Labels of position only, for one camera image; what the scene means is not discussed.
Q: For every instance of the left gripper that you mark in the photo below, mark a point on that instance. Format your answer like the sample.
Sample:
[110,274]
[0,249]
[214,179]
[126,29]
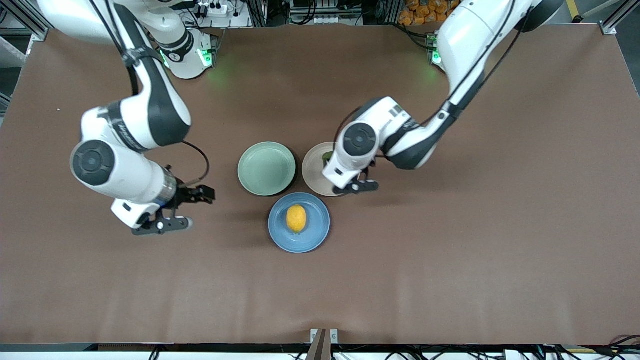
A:
[324,163]

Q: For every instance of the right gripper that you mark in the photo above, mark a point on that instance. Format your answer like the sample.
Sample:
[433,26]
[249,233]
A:
[189,196]

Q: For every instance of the green lettuce leaf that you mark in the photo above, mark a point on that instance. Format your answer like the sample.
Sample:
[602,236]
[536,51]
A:
[327,158]

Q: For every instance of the yellow lemon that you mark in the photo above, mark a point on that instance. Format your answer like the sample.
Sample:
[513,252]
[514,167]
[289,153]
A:
[296,218]

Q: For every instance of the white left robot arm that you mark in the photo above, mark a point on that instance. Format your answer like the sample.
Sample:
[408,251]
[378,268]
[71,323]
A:
[470,40]

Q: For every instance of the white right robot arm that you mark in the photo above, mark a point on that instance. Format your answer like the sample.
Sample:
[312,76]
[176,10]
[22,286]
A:
[125,170]

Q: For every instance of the beige round plate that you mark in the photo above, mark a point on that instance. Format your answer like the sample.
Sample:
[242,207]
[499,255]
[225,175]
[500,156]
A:
[312,172]

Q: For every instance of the blue round plate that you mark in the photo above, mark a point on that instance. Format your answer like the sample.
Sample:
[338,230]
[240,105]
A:
[315,235]

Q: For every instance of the green round plate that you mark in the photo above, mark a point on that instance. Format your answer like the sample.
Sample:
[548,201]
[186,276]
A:
[266,169]

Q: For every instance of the brown table cover sheet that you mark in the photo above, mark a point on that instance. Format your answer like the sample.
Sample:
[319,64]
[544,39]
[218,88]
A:
[100,300]

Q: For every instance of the white empty power strip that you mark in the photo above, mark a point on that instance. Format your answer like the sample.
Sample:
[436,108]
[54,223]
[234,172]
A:
[330,20]

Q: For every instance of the bag of orange fruit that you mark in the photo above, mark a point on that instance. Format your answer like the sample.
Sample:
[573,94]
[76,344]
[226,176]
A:
[420,12]

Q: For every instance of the white power strip with plugs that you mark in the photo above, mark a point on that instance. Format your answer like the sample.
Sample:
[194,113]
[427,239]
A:
[215,9]

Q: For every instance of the camera mount post with brackets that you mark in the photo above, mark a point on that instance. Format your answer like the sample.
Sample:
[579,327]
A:
[320,345]

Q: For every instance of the aluminium frame profile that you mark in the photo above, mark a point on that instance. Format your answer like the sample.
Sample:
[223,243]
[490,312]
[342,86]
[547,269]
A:
[20,15]
[617,17]

